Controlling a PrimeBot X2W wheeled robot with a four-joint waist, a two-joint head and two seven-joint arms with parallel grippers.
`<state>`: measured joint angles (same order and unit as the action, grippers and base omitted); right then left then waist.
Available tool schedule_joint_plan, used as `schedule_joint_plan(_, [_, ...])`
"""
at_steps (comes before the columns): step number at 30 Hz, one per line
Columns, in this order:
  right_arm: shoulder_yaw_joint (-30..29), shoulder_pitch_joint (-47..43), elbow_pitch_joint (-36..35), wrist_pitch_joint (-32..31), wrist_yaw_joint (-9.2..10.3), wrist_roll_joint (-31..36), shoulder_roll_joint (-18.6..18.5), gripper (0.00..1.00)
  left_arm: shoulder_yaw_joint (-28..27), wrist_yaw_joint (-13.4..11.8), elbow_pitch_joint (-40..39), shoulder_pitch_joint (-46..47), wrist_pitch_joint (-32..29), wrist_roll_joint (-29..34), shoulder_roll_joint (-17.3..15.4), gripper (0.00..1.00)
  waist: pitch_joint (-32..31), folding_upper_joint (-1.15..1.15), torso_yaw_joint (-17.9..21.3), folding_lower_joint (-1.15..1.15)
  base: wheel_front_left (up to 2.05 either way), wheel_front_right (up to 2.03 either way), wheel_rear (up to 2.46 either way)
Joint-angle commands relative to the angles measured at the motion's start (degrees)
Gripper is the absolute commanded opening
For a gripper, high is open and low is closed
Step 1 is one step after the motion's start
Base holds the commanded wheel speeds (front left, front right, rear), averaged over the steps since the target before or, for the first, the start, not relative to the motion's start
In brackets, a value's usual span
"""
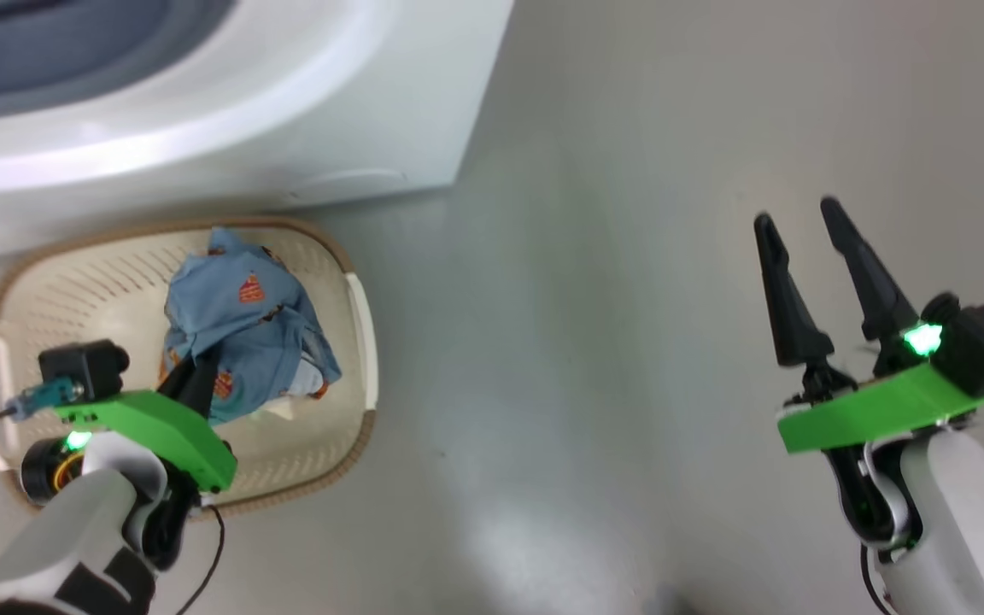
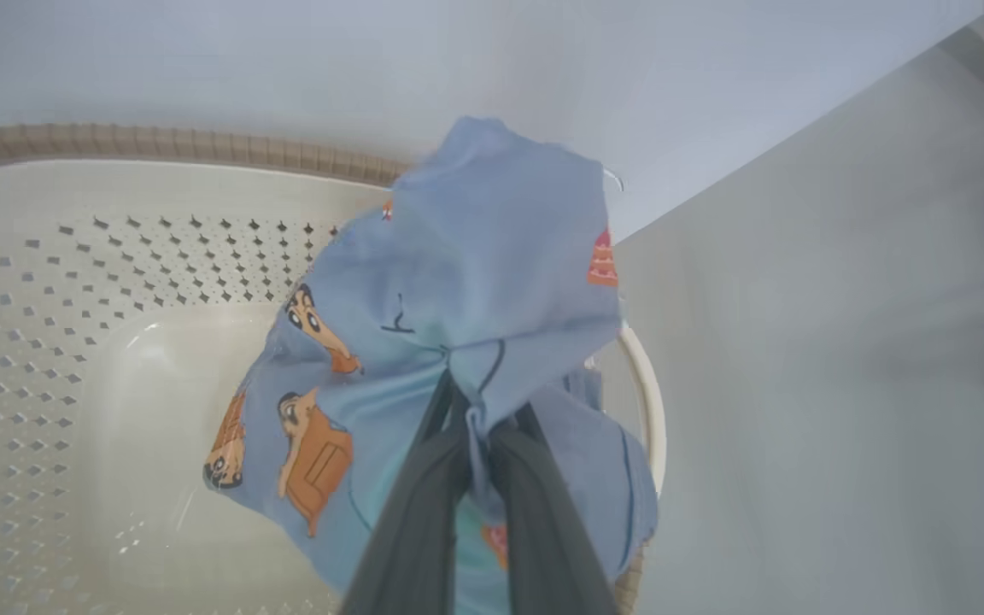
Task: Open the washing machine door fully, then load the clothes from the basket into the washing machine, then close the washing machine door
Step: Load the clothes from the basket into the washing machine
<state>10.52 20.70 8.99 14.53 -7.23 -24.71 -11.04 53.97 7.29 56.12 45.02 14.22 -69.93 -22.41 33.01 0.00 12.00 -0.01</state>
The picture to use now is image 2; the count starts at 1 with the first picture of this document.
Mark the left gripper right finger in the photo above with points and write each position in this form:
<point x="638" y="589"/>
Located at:
<point x="543" y="530"/>

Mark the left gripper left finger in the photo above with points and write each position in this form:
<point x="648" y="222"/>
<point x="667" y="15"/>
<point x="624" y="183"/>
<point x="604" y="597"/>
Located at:
<point x="415" y="530"/>

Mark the blue cake print garment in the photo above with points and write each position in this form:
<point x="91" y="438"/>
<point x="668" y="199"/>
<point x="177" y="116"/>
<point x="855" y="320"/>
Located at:
<point x="492" y="273"/>

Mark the cream perforated laundry basket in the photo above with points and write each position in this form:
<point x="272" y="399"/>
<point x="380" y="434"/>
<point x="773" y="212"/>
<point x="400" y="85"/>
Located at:
<point x="73" y="384"/>

